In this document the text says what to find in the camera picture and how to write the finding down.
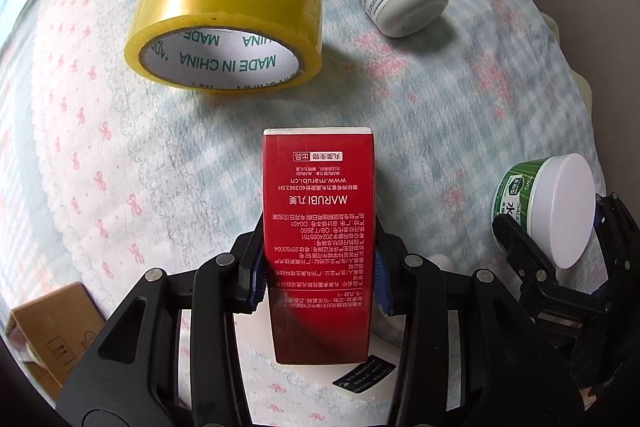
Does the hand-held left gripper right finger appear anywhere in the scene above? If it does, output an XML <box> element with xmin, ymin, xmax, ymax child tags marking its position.
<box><xmin>372</xmin><ymin>227</ymin><xmax>587</xmax><ymax>427</ymax></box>

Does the checked blanket with pink bows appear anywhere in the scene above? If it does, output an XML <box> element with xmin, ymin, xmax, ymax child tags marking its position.
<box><xmin>0</xmin><ymin>0</ymin><xmax>608</xmax><ymax>427</ymax></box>

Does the person's right hand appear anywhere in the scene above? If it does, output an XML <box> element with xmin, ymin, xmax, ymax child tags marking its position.
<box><xmin>564</xmin><ymin>287</ymin><xmax>640</xmax><ymax>414</ymax></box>

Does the brown cardboard box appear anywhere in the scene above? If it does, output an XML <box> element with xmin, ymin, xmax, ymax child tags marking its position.
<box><xmin>6</xmin><ymin>281</ymin><xmax>107</xmax><ymax>402</ymax></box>

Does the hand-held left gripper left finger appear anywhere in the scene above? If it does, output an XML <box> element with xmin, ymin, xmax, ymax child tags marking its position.
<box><xmin>55</xmin><ymin>216</ymin><xmax>267</xmax><ymax>427</ymax></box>

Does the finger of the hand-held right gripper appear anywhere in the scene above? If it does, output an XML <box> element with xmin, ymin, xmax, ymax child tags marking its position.
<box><xmin>492</xmin><ymin>214</ymin><xmax>562</xmax><ymax>290</ymax></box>
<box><xmin>594</xmin><ymin>193</ymin><xmax>640</xmax><ymax>303</ymax></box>

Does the red printed carton box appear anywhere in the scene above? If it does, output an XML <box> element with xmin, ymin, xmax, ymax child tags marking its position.
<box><xmin>262</xmin><ymin>126</ymin><xmax>377</xmax><ymax>366</ymax></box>

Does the dark label card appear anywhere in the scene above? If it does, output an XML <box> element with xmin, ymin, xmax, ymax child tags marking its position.
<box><xmin>334</xmin><ymin>349</ymin><xmax>399</xmax><ymax>396</ymax></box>

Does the yellow packing tape roll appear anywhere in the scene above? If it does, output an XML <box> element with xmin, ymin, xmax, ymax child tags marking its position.
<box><xmin>124</xmin><ymin>0</ymin><xmax>323</xmax><ymax>94</ymax></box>

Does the green tub with white lid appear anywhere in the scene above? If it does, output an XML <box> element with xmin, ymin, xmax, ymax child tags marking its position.
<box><xmin>492</xmin><ymin>153</ymin><xmax>597</xmax><ymax>270</ymax></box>

